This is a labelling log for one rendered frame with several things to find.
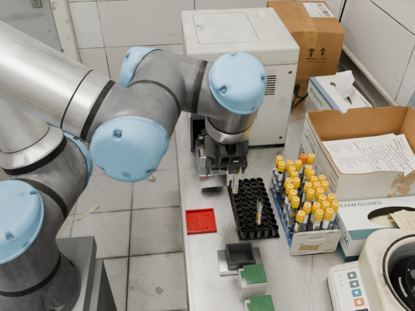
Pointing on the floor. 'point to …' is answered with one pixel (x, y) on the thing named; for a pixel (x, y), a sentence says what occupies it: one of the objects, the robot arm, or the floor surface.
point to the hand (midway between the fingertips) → (217, 155)
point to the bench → (197, 265)
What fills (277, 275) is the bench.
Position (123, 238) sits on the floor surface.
